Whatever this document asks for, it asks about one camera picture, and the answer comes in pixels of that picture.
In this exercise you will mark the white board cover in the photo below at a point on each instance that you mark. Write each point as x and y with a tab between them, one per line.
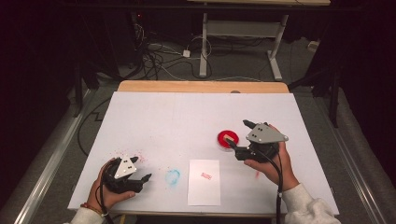
174	124

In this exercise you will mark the white metal desk frame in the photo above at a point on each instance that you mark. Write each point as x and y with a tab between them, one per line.
204	46

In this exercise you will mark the white box on floor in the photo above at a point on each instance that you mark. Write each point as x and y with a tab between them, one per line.
313	45

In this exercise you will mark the white paper sheet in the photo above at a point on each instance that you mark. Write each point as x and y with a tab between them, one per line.
204	189

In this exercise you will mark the wooden table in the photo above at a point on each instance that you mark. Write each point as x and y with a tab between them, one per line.
186	86

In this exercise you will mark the round red ink pad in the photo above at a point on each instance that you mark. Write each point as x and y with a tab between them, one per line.
221	138

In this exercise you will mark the metal floor rail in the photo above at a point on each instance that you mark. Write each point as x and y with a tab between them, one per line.
46	168
348	155

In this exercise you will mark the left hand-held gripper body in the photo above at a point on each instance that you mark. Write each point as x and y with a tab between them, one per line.
124	169

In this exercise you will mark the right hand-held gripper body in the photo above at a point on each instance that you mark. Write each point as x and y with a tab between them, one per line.
264	133

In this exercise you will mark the person's left hand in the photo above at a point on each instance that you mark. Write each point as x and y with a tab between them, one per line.
104	196

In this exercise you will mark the person's right hand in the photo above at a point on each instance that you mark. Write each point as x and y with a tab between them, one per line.
281	171

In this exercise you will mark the small white power adapter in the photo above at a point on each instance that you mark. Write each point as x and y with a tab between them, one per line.
186	53

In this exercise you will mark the black stand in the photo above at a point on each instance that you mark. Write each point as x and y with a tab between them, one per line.
334	93
77	90

